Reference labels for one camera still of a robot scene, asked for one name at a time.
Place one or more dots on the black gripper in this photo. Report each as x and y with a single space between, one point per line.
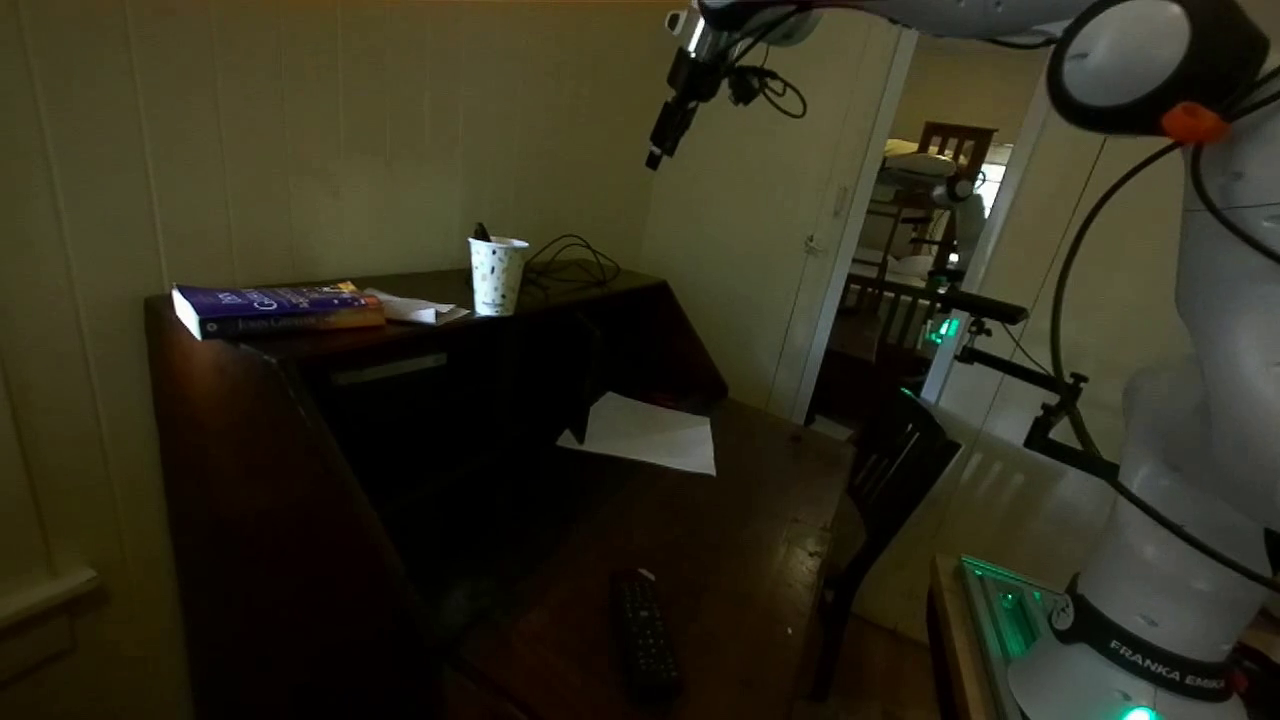
701 62

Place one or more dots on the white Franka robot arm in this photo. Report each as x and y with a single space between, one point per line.
1172 402

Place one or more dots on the robot base platform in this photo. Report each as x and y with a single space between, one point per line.
995 618

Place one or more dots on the dark wooden cabinet desk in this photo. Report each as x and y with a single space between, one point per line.
403 442

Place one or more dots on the cream door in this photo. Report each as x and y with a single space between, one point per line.
761 243

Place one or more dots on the black pen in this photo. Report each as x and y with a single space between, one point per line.
483 233

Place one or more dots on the white dotted paper cup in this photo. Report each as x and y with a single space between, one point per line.
499 272

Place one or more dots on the dark wooden railing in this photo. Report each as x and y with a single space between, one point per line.
885 320

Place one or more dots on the brown wooden chair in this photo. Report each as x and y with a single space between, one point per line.
952 141

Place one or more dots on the white paper sheet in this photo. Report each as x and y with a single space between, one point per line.
644 433

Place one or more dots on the loose white papers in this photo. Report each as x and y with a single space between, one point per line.
420 311

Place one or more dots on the black wooden chair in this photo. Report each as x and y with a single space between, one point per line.
885 481

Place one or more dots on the blue book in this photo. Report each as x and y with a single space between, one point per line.
266 311

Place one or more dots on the black remote control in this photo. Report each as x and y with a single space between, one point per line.
644 641

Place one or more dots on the black camera stand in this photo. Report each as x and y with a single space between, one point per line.
1053 402

